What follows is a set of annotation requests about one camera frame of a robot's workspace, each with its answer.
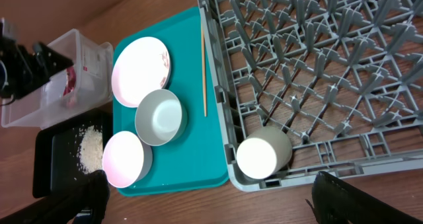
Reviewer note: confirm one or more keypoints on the black tray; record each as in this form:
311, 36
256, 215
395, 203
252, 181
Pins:
57, 164

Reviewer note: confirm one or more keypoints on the teal serving tray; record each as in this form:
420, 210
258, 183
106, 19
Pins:
197, 158

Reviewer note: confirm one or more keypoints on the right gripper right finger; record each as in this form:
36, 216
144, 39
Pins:
336, 201

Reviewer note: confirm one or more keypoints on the left wooden chopstick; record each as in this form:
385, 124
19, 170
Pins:
204, 87

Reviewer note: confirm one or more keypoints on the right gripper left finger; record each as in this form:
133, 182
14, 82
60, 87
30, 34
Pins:
84, 202

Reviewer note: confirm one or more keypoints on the white plate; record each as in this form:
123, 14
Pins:
143, 66

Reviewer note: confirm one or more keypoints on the grey bowl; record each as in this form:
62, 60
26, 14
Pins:
160, 118

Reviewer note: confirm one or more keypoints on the clear plastic bin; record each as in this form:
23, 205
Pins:
44, 107

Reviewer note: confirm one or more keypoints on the red snack wrapper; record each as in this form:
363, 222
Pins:
70, 98

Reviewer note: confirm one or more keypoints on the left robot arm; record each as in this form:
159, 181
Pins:
23, 72

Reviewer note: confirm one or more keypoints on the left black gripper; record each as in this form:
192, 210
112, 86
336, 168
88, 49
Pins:
22, 73

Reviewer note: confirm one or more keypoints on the grey dishwasher rack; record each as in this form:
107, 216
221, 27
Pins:
342, 78

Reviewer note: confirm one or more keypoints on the pink small bowl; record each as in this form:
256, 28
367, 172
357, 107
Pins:
126, 159

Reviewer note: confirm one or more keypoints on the white cup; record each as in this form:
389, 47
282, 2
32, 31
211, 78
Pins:
264, 152

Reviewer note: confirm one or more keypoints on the pile of rice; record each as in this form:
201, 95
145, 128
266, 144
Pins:
90, 151

